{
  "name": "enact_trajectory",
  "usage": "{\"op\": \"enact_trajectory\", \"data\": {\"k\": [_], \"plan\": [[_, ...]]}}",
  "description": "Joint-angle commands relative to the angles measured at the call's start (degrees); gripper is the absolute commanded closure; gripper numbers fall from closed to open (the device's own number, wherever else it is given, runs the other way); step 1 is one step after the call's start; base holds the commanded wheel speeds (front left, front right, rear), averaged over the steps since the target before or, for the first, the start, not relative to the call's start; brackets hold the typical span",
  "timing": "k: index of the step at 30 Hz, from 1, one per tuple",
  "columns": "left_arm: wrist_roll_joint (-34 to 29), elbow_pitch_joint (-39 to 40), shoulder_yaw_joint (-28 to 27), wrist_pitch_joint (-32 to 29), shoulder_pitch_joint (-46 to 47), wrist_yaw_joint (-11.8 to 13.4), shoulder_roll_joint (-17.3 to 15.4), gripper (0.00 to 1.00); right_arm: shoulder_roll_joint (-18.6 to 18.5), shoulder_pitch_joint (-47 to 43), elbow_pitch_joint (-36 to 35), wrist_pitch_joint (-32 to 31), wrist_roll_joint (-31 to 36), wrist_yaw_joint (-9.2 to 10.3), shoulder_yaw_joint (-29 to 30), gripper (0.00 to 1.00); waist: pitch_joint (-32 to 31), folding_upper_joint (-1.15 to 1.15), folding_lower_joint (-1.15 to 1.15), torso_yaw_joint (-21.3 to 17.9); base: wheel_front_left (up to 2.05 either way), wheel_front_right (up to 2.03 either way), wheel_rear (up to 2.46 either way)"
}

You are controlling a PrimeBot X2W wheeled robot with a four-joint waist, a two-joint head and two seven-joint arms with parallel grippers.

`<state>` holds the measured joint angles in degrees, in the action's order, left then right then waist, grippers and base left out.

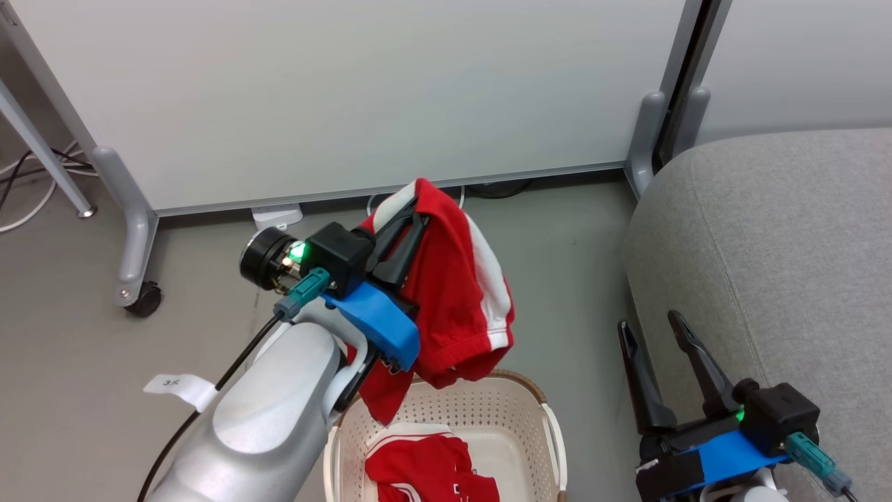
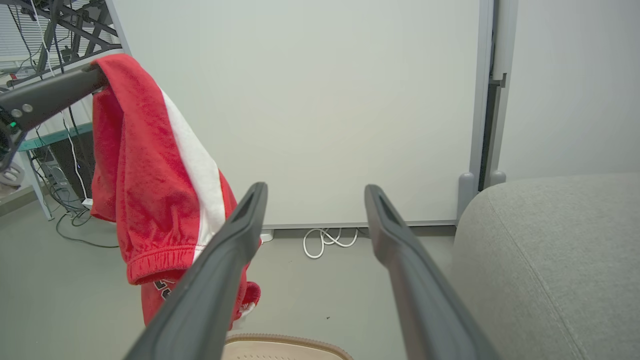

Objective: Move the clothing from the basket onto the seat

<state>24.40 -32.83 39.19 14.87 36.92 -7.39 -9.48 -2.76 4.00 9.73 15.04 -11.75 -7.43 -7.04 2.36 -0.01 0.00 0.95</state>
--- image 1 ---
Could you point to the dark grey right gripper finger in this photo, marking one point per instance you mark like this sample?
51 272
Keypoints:
644 390
704 373

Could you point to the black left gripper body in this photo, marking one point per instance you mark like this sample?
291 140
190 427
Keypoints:
338 254

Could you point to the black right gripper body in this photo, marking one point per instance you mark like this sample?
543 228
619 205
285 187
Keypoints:
780 418

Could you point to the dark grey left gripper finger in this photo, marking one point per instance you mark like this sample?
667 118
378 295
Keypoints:
401 254
397 222

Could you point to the red white-striped shirt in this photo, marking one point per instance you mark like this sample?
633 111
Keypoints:
425 467
453 300

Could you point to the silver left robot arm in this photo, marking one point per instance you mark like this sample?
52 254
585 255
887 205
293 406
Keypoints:
265 418

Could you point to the white perforated laundry basket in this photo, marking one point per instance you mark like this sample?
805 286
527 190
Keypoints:
488 411

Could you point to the large white partition panel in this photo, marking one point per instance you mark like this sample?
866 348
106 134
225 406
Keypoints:
348 90

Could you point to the grey fabric sofa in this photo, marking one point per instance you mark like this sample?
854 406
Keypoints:
787 244

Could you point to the black caster wheel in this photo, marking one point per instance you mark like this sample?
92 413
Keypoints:
145 298

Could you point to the grey partition foot with caster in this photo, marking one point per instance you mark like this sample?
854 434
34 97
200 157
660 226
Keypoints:
136 223

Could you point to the grey upright partition foot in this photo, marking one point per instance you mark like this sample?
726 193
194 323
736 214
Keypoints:
644 139
690 118

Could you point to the grey slanted table leg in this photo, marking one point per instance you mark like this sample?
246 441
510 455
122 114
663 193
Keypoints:
42 150

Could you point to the narrow white partition panel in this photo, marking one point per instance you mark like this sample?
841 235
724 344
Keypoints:
801 63

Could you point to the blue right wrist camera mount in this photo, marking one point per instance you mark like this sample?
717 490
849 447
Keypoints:
732 453

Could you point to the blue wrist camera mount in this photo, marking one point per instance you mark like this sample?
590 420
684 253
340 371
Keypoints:
732 453
376 317

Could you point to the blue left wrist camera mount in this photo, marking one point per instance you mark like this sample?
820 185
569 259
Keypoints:
376 317

